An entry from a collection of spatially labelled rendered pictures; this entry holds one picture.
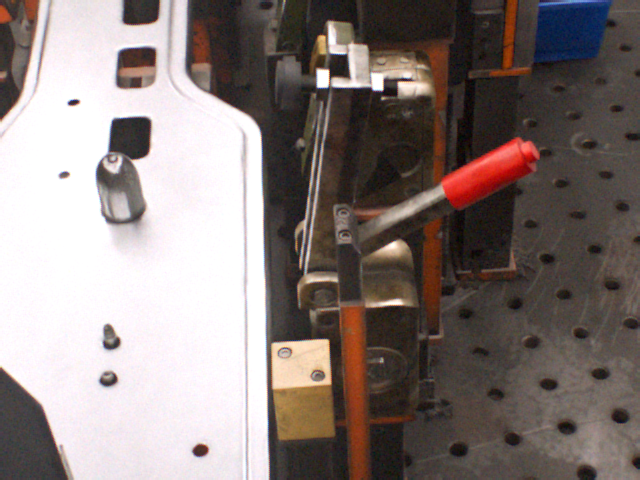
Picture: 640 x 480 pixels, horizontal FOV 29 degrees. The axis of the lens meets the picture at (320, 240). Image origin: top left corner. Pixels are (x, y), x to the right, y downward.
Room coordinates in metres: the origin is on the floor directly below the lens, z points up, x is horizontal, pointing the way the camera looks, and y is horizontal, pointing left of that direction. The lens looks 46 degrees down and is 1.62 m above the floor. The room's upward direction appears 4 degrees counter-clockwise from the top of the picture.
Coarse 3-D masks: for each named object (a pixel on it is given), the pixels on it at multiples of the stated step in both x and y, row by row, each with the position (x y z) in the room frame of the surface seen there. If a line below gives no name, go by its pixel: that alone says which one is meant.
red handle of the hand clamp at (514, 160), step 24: (504, 144) 0.52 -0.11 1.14; (528, 144) 0.52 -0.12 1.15; (480, 168) 0.51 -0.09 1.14; (504, 168) 0.51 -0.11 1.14; (528, 168) 0.50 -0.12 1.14; (432, 192) 0.52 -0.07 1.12; (456, 192) 0.51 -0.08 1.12; (480, 192) 0.51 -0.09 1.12; (384, 216) 0.52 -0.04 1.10; (408, 216) 0.51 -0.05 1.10; (432, 216) 0.51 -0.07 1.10; (360, 240) 0.51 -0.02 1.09; (384, 240) 0.51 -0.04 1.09
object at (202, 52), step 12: (132, 0) 0.96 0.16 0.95; (144, 0) 0.96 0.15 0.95; (156, 0) 0.96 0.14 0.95; (204, 0) 0.96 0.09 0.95; (144, 12) 0.96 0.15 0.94; (156, 12) 0.96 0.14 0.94; (204, 12) 0.96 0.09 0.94; (204, 24) 0.97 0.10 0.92; (204, 36) 0.97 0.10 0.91; (204, 48) 0.97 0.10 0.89; (192, 60) 0.97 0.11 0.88; (204, 60) 0.97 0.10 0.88; (216, 72) 1.00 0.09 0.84; (216, 84) 0.98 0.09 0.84
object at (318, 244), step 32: (288, 64) 0.51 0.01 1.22; (352, 64) 0.52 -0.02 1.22; (288, 96) 0.50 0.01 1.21; (320, 96) 0.51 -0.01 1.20; (352, 96) 0.50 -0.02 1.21; (384, 96) 0.51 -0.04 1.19; (320, 128) 0.53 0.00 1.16; (352, 128) 0.50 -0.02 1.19; (320, 160) 0.50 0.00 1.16; (352, 160) 0.50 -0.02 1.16; (320, 192) 0.50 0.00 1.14; (352, 192) 0.50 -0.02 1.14; (320, 224) 0.50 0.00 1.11; (320, 256) 0.50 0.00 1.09
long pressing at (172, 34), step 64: (64, 0) 0.91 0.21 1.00; (192, 0) 0.89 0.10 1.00; (64, 64) 0.82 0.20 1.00; (0, 128) 0.74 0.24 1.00; (64, 128) 0.73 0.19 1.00; (192, 128) 0.72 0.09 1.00; (256, 128) 0.71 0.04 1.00; (0, 192) 0.67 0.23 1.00; (64, 192) 0.66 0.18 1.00; (192, 192) 0.65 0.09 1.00; (256, 192) 0.64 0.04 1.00; (0, 256) 0.60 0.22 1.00; (64, 256) 0.60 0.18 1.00; (128, 256) 0.59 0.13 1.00; (192, 256) 0.59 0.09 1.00; (256, 256) 0.58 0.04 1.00; (0, 320) 0.54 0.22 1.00; (64, 320) 0.54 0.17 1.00; (128, 320) 0.53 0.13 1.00; (192, 320) 0.53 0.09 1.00; (256, 320) 0.52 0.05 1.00; (64, 384) 0.49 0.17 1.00; (128, 384) 0.48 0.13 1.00; (192, 384) 0.48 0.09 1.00; (256, 384) 0.47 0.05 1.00; (64, 448) 0.44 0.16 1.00; (128, 448) 0.43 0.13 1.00; (192, 448) 0.43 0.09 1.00; (256, 448) 0.42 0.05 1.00
